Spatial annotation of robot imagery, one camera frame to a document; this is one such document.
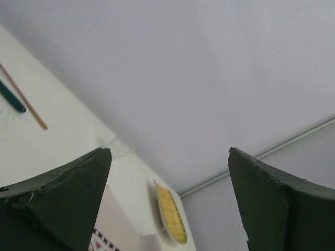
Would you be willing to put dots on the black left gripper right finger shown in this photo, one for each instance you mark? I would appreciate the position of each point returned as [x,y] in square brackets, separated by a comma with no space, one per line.
[280,211]

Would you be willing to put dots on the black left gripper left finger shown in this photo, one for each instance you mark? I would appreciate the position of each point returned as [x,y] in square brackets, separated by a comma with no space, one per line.
[55,210]

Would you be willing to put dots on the patterned white placemat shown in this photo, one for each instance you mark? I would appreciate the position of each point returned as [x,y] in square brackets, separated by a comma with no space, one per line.
[113,229]

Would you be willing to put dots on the clear drinking glass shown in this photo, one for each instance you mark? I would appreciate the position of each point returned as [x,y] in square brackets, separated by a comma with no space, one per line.
[120,146]

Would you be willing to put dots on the yellow woven pattern plate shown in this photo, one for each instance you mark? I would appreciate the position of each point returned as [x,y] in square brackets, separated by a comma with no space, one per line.
[170,215]

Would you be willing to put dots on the rose gold fork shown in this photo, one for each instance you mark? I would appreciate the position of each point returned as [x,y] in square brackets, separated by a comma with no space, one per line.
[25,100]

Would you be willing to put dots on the aluminium frame rail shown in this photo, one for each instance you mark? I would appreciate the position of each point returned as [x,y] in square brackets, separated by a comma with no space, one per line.
[300,135]

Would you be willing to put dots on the gold spoon green handle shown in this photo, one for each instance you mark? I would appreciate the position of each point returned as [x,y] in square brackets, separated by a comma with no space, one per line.
[12,99]

